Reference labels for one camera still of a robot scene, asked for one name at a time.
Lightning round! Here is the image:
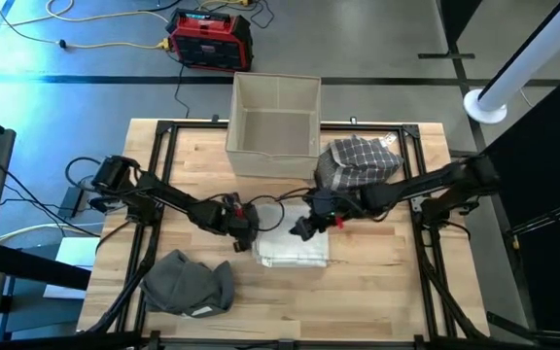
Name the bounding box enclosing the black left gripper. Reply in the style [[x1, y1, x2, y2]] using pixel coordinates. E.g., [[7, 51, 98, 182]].
[[219, 196, 262, 255]]

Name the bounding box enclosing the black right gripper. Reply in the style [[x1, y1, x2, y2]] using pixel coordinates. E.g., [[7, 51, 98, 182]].
[[290, 188, 362, 242]]

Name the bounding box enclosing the white towel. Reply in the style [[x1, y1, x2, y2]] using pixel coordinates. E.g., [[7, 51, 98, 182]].
[[252, 203, 331, 269]]

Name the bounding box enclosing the grey plaid towel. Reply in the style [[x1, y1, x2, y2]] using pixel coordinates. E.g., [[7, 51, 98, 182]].
[[314, 134, 405, 193]]

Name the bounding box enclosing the beige fabric storage box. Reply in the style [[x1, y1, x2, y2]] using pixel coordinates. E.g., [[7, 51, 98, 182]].
[[225, 71, 323, 180]]

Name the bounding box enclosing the white flat sheet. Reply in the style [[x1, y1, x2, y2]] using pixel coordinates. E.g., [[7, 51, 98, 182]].
[[42, 236, 101, 300]]

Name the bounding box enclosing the black power brick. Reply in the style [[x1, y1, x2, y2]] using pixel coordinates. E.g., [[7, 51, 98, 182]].
[[58, 187, 87, 219]]

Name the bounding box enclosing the red portable power station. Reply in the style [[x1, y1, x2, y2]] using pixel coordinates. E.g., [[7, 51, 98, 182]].
[[165, 8, 255, 73]]

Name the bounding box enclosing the black stand foot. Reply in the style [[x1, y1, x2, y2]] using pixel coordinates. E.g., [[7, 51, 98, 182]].
[[415, 0, 485, 60]]

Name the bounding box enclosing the black curtain partition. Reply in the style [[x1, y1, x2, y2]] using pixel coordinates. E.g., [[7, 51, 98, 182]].
[[483, 57, 560, 336]]

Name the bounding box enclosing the white tower fan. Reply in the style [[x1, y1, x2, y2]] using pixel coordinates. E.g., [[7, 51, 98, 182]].
[[463, 0, 560, 125]]

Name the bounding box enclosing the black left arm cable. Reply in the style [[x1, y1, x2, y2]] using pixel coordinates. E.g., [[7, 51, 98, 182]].
[[194, 192, 287, 233]]

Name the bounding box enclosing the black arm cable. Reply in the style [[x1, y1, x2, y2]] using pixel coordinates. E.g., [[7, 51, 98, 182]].
[[194, 192, 287, 233], [277, 187, 313, 201]]

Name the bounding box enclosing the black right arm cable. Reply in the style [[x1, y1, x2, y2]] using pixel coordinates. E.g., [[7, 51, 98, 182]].
[[277, 187, 313, 201]]

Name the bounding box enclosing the black aluminium table frame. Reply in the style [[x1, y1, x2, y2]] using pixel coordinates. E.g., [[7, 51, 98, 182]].
[[80, 119, 490, 350]]

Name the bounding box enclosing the black power cable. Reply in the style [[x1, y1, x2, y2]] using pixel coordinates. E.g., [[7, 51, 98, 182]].
[[172, 51, 190, 121]]

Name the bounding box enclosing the white floor cable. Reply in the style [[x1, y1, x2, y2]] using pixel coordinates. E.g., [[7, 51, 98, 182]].
[[0, 222, 107, 244]]

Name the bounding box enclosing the yellow extension cable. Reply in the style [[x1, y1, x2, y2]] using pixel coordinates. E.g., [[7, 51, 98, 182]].
[[0, 0, 170, 28], [0, 0, 172, 53]]

